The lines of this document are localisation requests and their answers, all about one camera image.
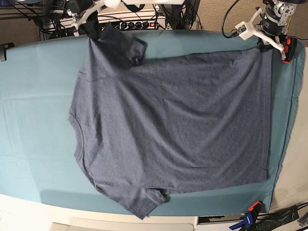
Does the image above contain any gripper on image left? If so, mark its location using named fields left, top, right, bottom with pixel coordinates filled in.
left=66, top=0, right=106, bottom=40

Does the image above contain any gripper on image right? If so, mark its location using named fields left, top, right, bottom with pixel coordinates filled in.
left=254, top=7, right=289, bottom=60

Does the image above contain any blue-grey heathered T-shirt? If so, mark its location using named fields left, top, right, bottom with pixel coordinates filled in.
left=68, top=25, right=272, bottom=219

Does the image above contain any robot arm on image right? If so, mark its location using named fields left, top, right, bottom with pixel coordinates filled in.
left=250, top=0, right=306, bottom=64

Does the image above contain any orange black clamp top right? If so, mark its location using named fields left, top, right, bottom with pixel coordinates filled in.
left=282, top=37, right=297, bottom=64

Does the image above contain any white power strip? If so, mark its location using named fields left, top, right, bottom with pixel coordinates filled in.
left=98, top=15, right=167, bottom=31

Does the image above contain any black clamp left edge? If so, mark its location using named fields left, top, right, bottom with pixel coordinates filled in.
left=0, top=42, right=15, bottom=62

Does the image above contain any teal table cloth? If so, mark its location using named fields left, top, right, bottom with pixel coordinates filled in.
left=0, top=37, right=306, bottom=216

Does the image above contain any orange blue clamp bottom right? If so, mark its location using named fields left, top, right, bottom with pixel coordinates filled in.
left=229, top=201, right=262, bottom=231

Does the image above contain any black bag bottom right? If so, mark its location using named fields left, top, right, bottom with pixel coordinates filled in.
left=254, top=203, right=308, bottom=231

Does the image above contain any white drawer unit front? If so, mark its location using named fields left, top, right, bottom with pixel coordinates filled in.
left=49, top=217, right=237, bottom=231

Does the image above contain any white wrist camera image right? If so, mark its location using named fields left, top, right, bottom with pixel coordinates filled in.
left=235, top=21, right=255, bottom=40

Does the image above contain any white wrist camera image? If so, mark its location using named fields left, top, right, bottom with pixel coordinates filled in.
left=104, top=0, right=121, bottom=9
left=235, top=21, right=255, bottom=40

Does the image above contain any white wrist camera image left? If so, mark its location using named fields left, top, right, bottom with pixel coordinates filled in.
left=104, top=0, right=121, bottom=9

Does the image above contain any black camera cable image right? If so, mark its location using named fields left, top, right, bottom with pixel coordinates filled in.
left=220, top=0, right=239, bottom=39

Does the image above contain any white overhead mount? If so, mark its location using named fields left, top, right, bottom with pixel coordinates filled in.
left=122, top=0, right=185, bottom=5

